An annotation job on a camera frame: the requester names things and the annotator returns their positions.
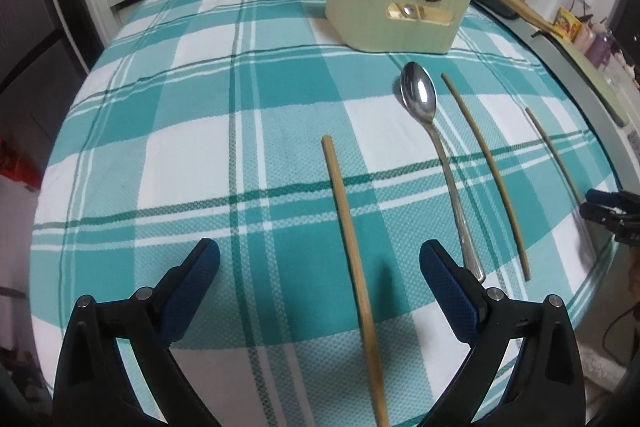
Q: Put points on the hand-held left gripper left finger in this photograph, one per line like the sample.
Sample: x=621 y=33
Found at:
x=192 y=292

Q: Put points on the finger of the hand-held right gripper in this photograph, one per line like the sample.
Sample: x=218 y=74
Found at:
x=607 y=216
x=600 y=196

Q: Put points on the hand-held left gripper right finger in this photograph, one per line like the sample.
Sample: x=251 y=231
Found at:
x=452 y=292

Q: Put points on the wooden chopstick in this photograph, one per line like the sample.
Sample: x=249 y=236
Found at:
x=492 y=177
x=352 y=257
x=555 y=152

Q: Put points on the metal spoon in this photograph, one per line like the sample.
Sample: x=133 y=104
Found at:
x=420 y=89

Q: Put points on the teal plaid tablecloth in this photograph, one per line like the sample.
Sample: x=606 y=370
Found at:
x=200 y=147

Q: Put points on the pink bottle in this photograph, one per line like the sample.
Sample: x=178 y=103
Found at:
x=598 y=47

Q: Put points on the white fleece garment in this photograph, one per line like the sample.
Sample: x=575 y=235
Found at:
x=600 y=367

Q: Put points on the yellow printed box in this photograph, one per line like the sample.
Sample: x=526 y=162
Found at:
x=569 y=23

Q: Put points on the wooden cutting board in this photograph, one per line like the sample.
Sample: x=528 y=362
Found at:
x=520 y=7

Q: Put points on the red floor clutter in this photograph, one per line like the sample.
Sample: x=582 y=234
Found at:
x=17 y=162

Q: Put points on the grey refrigerator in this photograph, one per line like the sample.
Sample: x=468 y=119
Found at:
x=40 y=32

